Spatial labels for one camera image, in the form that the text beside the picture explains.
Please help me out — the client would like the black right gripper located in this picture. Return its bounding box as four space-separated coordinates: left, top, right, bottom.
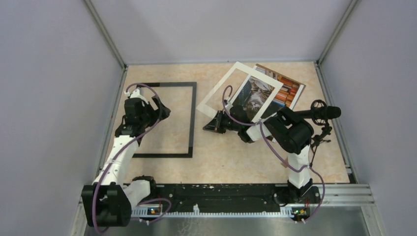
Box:
203 111 240 134

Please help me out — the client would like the white mat board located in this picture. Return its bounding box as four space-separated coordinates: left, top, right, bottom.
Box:
197 62 283 122

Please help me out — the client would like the black picture frame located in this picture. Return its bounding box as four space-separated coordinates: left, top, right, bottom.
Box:
133 82 197 158

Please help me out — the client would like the cat photo print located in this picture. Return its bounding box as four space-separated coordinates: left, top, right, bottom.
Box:
230 76 283 123

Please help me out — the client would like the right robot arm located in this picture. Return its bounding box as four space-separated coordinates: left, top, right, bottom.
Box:
203 106 315 203

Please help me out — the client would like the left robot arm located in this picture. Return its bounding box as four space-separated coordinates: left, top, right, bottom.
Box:
81 95 171 228

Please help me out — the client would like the bookshelf photo print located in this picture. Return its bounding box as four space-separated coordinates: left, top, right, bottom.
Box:
253 64 306 109

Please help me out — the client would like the black microphone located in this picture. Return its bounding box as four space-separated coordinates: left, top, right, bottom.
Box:
296 99 341 167

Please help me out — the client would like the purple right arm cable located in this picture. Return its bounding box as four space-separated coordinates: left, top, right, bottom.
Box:
222 85 326 223

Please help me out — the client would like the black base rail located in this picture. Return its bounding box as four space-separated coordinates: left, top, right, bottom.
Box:
127 183 322 214

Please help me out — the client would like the aluminium enclosure frame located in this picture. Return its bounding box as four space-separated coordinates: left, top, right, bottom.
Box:
84 0 386 236

